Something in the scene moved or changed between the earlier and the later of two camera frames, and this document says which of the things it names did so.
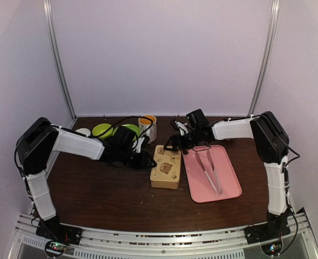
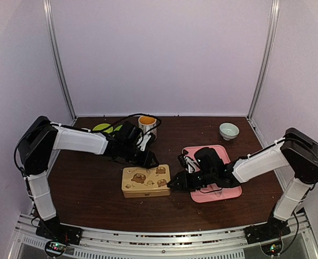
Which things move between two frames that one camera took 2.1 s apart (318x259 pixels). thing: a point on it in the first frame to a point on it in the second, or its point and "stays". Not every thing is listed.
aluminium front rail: x=299 y=243 stays
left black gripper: x=143 y=162 stays
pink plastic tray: x=200 y=188 stays
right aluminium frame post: x=275 y=10 stays
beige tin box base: x=165 y=185 to x=130 y=194
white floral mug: x=145 y=123 stays
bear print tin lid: x=168 y=167 to x=141 y=179
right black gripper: x=173 y=139 to x=183 y=182
